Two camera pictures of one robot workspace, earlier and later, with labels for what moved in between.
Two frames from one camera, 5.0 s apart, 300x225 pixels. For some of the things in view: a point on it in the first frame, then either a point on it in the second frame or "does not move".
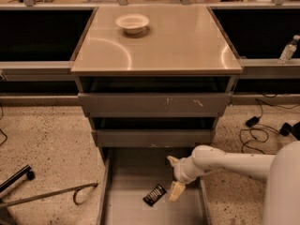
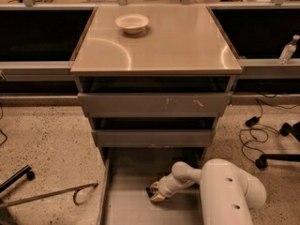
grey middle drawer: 153,132 does not move
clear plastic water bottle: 289,51 does not move
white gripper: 180,172 → 166,187
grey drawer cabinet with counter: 155,75 does not move
